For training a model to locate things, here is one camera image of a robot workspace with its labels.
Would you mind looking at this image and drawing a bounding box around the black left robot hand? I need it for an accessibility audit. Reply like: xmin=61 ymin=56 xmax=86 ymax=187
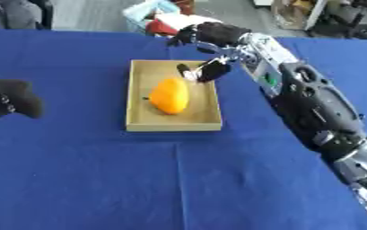
xmin=0 ymin=79 xmax=45 ymax=122

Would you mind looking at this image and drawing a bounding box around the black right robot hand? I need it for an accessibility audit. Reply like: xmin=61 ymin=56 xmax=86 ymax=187
xmin=165 ymin=21 xmax=254 ymax=84

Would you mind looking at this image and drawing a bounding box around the orange toy pepper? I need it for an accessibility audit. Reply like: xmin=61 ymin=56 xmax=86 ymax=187
xmin=142 ymin=77 xmax=191 ymax=115

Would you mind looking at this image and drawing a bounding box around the tan cardboard box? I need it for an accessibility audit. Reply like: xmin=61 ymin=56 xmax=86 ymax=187
xmin=125 ymin=59 xmax=224 ymax=133

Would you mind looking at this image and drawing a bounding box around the red and white bag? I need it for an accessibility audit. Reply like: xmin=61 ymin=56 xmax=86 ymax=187
xmin=144 ymin=13 xmax=224 ymax=38

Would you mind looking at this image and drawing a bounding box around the pale blue plastic basket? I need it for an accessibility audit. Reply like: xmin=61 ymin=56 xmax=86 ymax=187
xmin=121 ymin=0 xmax=183 ymax=34

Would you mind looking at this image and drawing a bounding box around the dark grey chair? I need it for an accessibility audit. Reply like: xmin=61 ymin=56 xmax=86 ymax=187
xmin=0 ymin=0 xmax=57 ymax=31

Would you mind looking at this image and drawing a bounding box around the white furniture panel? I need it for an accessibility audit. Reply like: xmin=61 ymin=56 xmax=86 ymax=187
xmin=303 ymin=0 xmax=329 ymax=31

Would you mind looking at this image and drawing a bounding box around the black office chair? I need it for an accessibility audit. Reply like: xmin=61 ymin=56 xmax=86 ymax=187
xmin=309 ymin=0 xmax=367 ymax=40

